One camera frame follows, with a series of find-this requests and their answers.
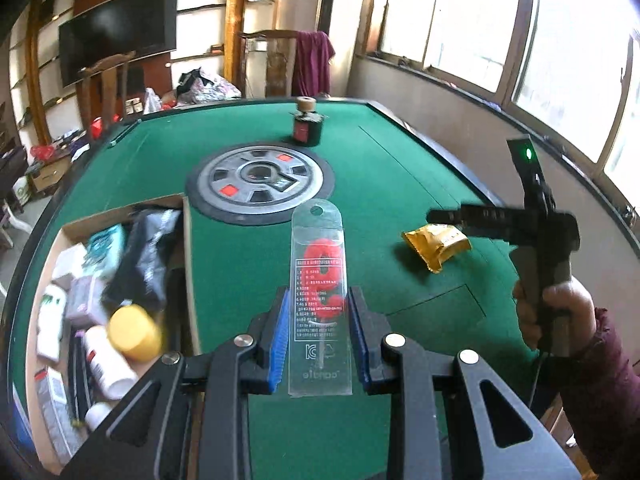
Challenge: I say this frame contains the white pill bottle red label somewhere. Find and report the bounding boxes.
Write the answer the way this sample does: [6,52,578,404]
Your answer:
[82,325,138,401]

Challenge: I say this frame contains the grey 502 glue box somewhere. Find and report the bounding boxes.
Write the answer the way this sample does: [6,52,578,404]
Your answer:
[35,367,85,466]

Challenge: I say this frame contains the clear packet with red item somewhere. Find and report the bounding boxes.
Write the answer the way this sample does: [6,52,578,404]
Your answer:
[288,198,352,398]

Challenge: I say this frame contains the black foil pouch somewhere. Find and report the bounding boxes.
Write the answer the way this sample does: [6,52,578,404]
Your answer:
[102,207,183,314]

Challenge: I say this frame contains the white medicine box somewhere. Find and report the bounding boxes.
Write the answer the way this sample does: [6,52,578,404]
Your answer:
[65,274,110,328]

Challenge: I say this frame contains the white bottle green label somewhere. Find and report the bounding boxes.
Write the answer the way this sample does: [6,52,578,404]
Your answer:
[36,284,67,363]

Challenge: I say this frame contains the white tube with black cap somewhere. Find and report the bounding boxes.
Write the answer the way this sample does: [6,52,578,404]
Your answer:
[85,402,113,431]

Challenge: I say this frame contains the maroon sleeve forearm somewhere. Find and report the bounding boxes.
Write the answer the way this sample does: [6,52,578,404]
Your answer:
[559,308,639,479]

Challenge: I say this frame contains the person right hand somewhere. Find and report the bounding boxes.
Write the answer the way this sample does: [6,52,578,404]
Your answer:
[512,276,597,356]

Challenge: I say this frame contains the yellow foil snack packet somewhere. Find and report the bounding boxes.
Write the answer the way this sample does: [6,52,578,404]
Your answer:
[401,224,472,274]

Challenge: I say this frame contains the black marker in box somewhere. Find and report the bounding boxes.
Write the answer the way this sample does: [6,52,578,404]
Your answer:
[67,330,94,427]

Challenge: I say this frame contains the teal tissue packet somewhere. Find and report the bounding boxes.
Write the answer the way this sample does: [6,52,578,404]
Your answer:
[82,223,126,282]

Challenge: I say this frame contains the white charger box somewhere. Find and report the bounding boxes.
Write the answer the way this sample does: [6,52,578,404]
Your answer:
[51,243,87,290]

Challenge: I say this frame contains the cardboard box tray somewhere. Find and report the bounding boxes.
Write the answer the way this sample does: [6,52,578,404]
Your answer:
[25,194,200,479]

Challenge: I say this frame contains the round grey table centre panel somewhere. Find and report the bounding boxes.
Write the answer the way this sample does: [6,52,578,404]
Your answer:
[186,142,335,226]

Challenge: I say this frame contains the black ink bottle with cork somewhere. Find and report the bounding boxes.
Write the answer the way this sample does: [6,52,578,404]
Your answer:
[292,96,324,146]

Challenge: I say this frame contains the maroon garment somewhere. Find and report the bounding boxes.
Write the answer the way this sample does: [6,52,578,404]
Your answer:
[292,30,335,98]

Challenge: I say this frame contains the white standing air conditioner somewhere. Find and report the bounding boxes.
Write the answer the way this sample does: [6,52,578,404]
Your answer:
[316,0,363,96]

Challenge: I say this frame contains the wooden chair with garment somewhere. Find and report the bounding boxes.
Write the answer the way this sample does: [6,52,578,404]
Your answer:
[234,29,298,100]

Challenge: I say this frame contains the pile of clothes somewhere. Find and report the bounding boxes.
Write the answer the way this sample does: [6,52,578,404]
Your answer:
[175,68,242,106]

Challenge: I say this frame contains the wooden chair near television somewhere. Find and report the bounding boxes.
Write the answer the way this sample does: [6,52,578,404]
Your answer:
[78,51,136,141]

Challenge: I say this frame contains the black flat television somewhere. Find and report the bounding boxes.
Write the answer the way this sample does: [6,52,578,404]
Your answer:
[58,0,178,87]

